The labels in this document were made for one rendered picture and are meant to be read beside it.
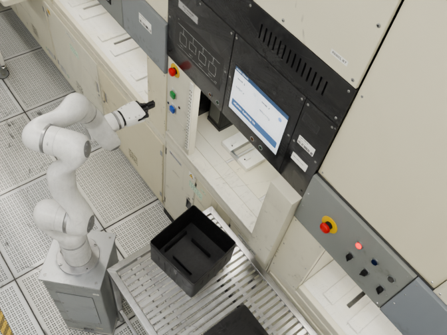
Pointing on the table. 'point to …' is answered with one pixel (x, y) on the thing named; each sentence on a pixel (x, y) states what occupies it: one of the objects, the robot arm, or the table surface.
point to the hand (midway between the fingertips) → (150, 105)
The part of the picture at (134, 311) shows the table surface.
